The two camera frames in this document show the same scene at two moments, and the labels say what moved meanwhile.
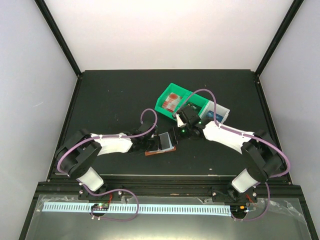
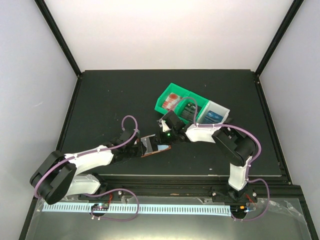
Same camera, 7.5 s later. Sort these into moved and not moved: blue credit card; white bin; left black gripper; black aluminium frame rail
Moved: left black gripper
Not moved: black aluminium frame rail; white bin; blue credit card
